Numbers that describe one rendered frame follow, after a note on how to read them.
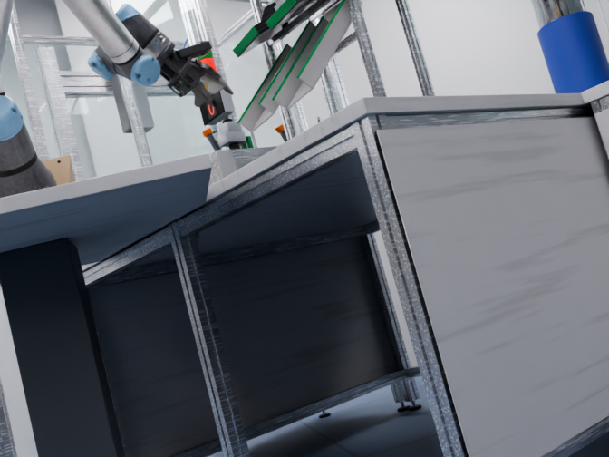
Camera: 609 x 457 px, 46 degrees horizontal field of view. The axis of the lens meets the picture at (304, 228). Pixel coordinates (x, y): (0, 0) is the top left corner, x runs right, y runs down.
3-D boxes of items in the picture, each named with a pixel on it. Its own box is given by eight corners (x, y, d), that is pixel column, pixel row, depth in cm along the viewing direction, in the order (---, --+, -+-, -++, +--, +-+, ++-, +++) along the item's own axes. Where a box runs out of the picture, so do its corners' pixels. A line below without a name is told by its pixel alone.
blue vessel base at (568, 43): (604, 102, 194) (574, 8, 197) (554, 123, 206) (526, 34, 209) (631, 101, 204) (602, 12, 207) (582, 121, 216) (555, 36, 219)
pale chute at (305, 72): (314, 89, 157) (297, 75, 156) (286, 111, 168) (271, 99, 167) (363, 2, 169) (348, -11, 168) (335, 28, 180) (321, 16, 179)
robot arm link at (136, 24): (103, 26, 191) (123, 3, 193) (136, 55, 195) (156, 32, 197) (108, 22, 184) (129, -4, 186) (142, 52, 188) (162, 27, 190)
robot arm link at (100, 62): (101, 68, 180) (130, 35, 182) (79, 58, 187) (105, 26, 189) (121, 88, 187) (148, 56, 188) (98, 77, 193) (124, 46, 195)
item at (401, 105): (367, 112, 125) (362, 96, 125) (63, 281, 239) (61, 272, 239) (700, 100, 215) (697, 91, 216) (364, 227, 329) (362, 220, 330)
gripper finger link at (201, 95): (200, 119, 205) (182, 93, 200) (209, 105, 208) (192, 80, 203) (208, 118, 203) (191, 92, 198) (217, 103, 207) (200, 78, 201)
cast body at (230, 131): (227, 141, 197) (221, 117, 198) (219, 147, 200) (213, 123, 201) (252, 140, 202) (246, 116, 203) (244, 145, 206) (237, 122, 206)
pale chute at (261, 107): (274, 114, 168) (258, 102, 167) (251, 133, 180) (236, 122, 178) (323, 32, 180) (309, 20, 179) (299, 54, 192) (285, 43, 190)
